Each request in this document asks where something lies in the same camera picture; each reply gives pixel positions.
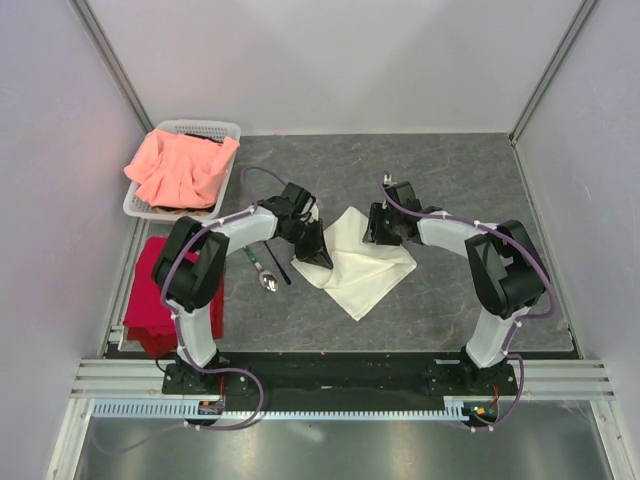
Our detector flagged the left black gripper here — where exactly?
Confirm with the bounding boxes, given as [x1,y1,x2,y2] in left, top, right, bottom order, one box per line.
[281,218,333,270]

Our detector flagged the white cloth napkin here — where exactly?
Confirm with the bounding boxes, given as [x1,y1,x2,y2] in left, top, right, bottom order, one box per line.
[292,206,417,321]

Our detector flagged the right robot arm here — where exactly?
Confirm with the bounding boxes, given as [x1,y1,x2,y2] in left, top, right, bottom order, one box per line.
[363,181,549,394]

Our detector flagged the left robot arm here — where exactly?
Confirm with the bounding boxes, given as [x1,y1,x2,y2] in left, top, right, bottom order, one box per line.
[152,182,333,393]

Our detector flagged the white plastic basket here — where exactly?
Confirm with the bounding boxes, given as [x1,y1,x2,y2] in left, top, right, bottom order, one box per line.
[123,119,241,223]

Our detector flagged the salmon pink cloth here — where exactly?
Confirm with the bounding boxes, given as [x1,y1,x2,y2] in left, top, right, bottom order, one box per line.
[124,129,240,209]

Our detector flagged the red folded cloth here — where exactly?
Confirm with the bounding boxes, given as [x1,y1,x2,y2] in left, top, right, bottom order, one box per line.
[122,236,225,359]

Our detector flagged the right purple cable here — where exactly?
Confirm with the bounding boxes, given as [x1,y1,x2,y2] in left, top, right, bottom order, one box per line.
[381,170,559,361]

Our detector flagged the purple cable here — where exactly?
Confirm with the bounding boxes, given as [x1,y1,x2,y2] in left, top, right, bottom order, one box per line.
[158,167,296,371]
[381,170,559,361]

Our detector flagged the purple handled spoon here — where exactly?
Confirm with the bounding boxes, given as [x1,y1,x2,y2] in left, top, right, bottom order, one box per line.
[263,241,292,285]

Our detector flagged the green handled metal spoon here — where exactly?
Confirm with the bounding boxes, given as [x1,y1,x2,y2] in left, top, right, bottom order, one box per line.
[243,246,278,293]

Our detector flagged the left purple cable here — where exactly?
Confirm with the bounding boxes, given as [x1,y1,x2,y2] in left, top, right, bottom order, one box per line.
[158,167,296,371]

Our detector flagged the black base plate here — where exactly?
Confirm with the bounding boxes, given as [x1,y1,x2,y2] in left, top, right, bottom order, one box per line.
[162,352,518,397]

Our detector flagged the slotted cable duct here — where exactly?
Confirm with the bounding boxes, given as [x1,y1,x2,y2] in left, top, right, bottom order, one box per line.
[92,398,470,421]

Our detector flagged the right aluminium frame post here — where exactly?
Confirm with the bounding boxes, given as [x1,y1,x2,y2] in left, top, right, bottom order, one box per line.
[508,0,600,147]

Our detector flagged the aluminium frame post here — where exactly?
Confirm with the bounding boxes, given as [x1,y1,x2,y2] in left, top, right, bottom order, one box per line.
[69,0,153,132]
[508,0,600,147]

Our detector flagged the left aluminium frame post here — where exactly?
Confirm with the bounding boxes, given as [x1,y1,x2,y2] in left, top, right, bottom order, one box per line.
[69,0,153,132]

